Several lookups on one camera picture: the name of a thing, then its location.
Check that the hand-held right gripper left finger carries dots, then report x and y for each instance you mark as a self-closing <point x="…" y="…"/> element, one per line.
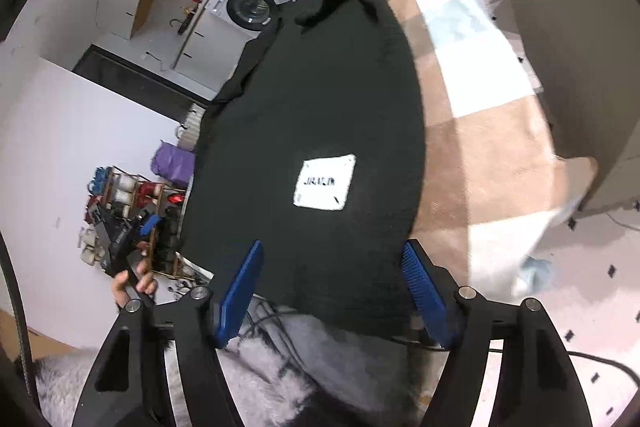
<point x="242" y="287"/>

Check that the black knit sweater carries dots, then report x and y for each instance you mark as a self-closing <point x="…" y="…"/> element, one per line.
<point x="325" y="107"/>

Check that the white sneaker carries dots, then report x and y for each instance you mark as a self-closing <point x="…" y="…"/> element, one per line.
<point x="92" y="256"/>
<point x="91" y="238"/>

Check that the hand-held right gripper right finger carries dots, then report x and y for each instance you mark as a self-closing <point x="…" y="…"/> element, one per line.
<point x="425" y="292"/>

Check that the woven laundry basket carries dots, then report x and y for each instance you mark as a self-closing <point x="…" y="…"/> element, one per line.
<point x="191" y="129"/>

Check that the plaid blanket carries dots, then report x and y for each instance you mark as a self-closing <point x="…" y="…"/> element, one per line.
<point x="475" y="147"/>

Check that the shoe rack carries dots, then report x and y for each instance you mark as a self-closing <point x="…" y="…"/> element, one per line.
<point x="130" y="197"/>

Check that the purple bag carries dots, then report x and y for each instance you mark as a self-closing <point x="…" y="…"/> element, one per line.
<point x="172" y="162"/>

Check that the black faucet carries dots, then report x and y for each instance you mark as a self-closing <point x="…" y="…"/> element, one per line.
<point x="178" y="26"/>

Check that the white kitchen counter cabinets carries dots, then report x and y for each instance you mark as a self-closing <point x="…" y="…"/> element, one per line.
<point x="200" y="37"/>

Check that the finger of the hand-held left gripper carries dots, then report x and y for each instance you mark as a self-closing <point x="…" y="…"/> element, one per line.
<point x="150" y="224"/>
<point x="105" y="229"/>

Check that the person's left hand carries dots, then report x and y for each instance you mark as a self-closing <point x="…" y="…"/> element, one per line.
<point x="142" y="282"/>

